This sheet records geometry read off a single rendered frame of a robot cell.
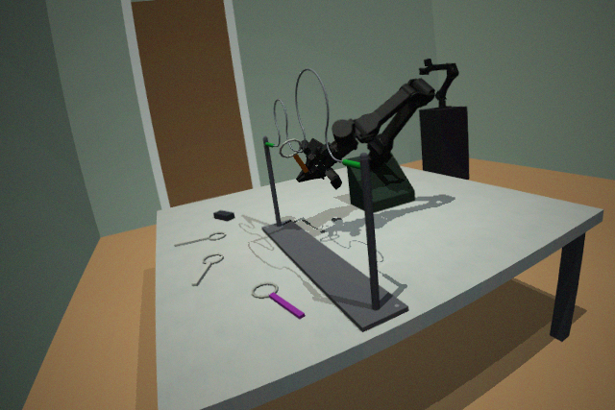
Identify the purple handle with grey loop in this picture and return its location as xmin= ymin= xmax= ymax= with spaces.
xmin=252 ymin=282 xmax=305 ymax=320

